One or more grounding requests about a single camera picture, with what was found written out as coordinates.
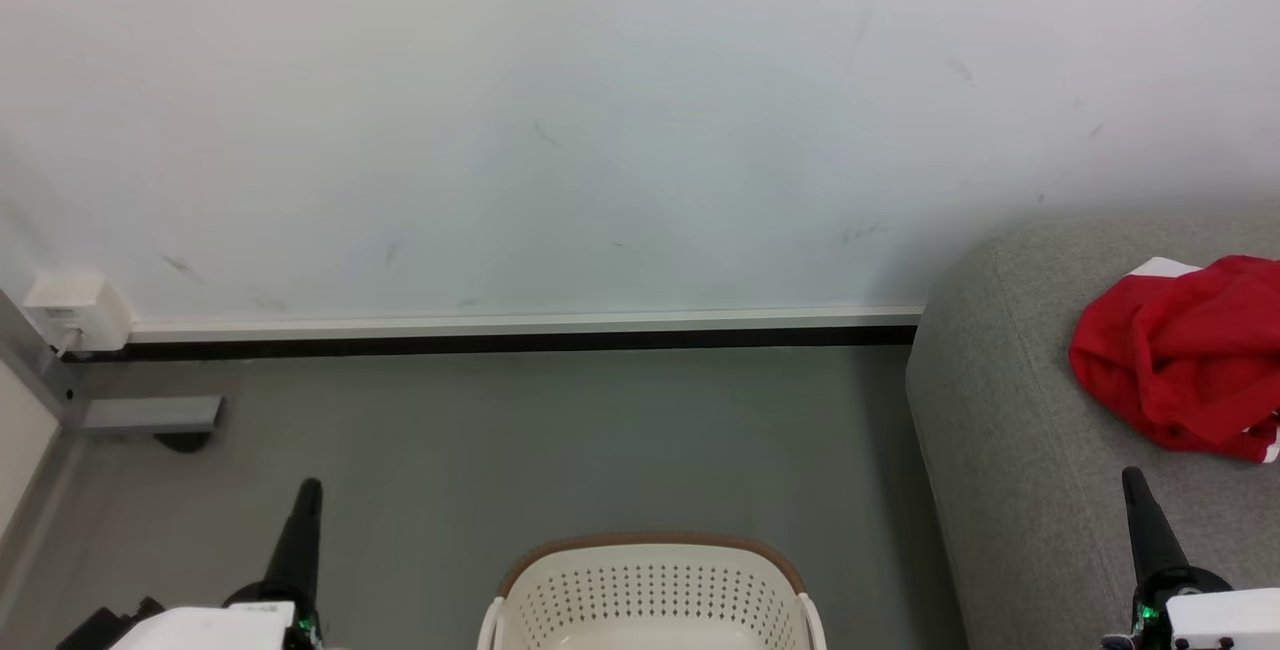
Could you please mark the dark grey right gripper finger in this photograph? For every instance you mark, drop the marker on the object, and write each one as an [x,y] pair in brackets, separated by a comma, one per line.
[1152,530]

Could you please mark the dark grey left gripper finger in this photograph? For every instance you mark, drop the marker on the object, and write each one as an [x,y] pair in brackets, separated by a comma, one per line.
[298,540]

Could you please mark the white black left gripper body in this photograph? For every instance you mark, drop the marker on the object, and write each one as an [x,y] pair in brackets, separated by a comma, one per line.
[215,628]

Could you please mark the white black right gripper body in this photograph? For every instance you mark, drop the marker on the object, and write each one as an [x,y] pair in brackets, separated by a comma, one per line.
[1215,620]

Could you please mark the red basketball jersey number 23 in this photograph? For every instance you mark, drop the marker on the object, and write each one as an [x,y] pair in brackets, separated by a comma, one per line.
[1190,360]

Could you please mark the cream perforated laundry basket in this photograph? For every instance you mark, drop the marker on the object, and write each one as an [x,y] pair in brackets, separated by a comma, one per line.
[650,595]

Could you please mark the grey fabric sofa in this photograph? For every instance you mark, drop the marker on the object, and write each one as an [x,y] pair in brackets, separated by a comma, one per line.
[1030,450]

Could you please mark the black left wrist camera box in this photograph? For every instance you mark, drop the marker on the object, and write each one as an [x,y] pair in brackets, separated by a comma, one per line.
[105,630]

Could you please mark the black round frame foot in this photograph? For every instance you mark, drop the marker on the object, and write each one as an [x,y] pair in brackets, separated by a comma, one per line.
[183,441]

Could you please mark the grey metal frame leg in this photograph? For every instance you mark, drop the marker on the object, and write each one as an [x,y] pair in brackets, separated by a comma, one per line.
[120,414]

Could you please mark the white black wall baseboard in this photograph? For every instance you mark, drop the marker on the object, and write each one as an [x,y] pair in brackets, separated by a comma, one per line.
[500,332]

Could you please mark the white wall socket box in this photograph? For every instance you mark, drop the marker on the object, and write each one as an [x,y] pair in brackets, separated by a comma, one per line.
[75,312]

